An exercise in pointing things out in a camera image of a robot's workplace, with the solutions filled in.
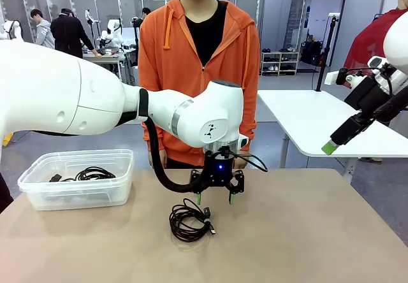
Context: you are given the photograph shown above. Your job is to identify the white background workbench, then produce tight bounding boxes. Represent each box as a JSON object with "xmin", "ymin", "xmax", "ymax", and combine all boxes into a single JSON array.
[{"xmin": 82, "ymin": 48, "xmax": 140, "ymax": 85}]

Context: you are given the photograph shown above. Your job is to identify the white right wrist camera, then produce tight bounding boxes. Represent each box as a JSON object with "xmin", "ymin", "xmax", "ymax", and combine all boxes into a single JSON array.
[{"xmin": 324, "ymin": 68, "xmax": 367, "ymax": 89}]

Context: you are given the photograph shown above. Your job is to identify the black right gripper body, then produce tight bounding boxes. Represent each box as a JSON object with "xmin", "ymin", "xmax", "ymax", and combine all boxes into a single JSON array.
[{"xmin": 344, "ymin": 78, "xmax": 389, "ymax": 114}]

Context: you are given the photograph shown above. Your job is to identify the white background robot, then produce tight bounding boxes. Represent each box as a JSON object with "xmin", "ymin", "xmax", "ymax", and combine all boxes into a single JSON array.
[
  {"xmin": 100, "ymin": 18, "xmax": 124, "ymax": 47},
  {"xmin": 0, "ymin": 20, "xmax": 25, "ymax": 42}
]

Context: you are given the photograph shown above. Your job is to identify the black power cable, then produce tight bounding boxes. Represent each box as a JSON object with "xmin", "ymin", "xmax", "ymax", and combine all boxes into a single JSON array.
[{"xmin": 49, "ymin": 173, "xmax": 76, "ymax": 182}]

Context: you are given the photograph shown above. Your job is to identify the black arm hose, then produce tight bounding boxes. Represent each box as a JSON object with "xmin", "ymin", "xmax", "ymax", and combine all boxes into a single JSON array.
[
  {"xmin": 371, "ymin": 87, "xmax": 408, "ymax": 123},
  {"xmin": 140, "ymin": 87, "xmax": 205, "ymax": 195}
]

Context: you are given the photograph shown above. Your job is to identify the person in black shirt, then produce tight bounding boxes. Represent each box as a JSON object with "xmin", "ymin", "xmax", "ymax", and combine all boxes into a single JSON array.
[{"xmin": 132, "ymin": 7, "xmax": 152, "ymax": 29}]

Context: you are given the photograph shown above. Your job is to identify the black equipment cases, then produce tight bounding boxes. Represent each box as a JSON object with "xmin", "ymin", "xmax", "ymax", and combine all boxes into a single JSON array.
[{"xmin": 301, "ymin": 39, "xmax": 326, "ymax": 67}]

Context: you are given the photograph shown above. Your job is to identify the black cable barrel connector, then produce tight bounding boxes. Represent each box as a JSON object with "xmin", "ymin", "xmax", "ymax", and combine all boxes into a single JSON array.
[{"xmin": 75, "ymin": 166, "xmax": 114, "ymax": 179}]

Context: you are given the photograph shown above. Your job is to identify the white side table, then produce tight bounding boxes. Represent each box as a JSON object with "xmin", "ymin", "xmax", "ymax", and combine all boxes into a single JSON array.
[{"xmin": 257, "ymin": 89, "xmax": 408, "ymax": 185}]

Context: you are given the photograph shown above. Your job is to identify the black tripod pole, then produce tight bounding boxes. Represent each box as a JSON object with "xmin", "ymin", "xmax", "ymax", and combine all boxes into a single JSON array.
[{"xmin": 314, "ymin": 12, "xmax": 340, "ymax": 92}]

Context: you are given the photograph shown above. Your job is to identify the black left arm hose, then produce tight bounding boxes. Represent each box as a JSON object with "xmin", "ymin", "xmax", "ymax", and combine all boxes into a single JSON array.
[{"xmin": 140, "ymin": 87, "xmax": 205, "ymax": 195}]

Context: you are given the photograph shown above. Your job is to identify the thin black left wrist cable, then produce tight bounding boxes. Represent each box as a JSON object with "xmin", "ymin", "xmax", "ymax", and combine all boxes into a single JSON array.
[{"xmin": 234, "ymin": 153, "xmax": 269, "ymax": 173}]

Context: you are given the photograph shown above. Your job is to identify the black right arm hose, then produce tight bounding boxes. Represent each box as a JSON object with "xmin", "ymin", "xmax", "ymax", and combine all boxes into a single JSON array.
[{"xmin": 371, "ymin": 87, "xmax": 408, "ymax": 123}]

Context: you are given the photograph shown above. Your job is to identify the wooden shoe rack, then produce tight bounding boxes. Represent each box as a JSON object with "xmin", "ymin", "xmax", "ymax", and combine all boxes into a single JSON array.
[{"xmin": 260, "ymin": 50, "xmax": 300, "ymax": 76}]

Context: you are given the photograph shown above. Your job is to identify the man in black jacket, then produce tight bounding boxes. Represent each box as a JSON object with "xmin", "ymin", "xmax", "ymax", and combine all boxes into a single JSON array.
[{"xmin": 50, "ymin": 8, "xmax": 103, "ymax": 61}]

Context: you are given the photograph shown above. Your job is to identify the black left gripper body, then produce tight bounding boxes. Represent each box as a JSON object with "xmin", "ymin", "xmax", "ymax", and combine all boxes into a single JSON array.
[{"xmin": 205, "ymin": 150, "xmax": 237, "ymax": 187}]

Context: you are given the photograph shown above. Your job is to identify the black usb cable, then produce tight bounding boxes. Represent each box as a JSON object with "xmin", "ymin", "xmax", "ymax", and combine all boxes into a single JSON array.
[{"xmin": 168, "ymin": 198, "xmax": 217, "ymax": 242}]

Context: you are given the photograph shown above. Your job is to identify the clear plastic storage container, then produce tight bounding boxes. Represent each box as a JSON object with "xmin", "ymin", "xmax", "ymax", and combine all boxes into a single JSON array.
[{"xmin": 17, "ymin": 149, "xmax": 135, "ymax": 212}]

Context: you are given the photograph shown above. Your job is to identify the person in grey hoodie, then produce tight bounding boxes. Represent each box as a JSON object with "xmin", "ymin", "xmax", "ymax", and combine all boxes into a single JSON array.
[{"xmin": 30, "ymin": 8, "xmax": 57, "ymax": 50}]

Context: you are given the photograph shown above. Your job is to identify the person's left hand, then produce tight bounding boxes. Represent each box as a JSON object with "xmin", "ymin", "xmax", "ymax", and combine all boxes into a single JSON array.
[{"xmin": 235, "ymin": 150, "xmax": 251, "ymax": 170}]

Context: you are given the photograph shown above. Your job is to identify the person in orange hoodie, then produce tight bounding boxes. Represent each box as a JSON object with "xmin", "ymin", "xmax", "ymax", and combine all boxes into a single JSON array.
[{"xmin": 138, "ymin": 0, "xmax": 261, "ymax": 170}]

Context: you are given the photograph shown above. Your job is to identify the person's left forearm orange sleeve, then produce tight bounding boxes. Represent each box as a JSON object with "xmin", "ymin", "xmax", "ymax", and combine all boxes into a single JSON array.
[{"xmin": 242, "ymin": 82, "xmax": 260, "ymax": 152}]

